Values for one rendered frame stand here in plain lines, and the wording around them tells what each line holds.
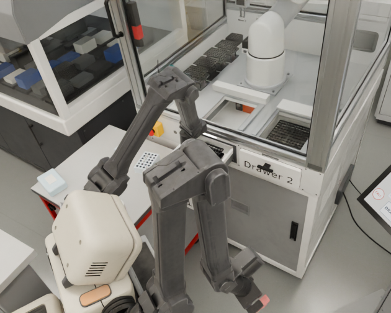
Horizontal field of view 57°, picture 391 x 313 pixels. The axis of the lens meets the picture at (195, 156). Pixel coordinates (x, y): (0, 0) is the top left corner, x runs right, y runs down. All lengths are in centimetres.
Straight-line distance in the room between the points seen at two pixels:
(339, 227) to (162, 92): 185
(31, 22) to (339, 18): 132
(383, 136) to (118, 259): 273
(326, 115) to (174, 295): 84
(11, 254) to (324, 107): 141
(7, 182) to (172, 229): 281
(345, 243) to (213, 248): 179
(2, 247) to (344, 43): 157
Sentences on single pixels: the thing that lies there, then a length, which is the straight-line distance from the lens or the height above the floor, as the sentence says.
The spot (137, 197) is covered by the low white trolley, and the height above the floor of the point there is 76.
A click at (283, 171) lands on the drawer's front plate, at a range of 158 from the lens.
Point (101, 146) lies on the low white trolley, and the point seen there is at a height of 76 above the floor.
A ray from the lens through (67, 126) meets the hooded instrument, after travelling 212.
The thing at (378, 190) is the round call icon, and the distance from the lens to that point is 142.
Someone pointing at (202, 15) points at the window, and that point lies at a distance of 142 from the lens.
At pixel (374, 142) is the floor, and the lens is 322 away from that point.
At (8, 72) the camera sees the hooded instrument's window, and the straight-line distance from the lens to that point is 228.
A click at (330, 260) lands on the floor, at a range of 241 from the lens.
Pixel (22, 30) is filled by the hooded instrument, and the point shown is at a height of 143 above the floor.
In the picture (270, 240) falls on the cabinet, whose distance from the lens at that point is 209.
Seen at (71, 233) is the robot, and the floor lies 136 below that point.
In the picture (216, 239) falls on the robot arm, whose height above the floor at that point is 140.
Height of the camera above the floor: 203
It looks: 43 degrees down
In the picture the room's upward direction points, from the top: 8 degrees counter-clockwise
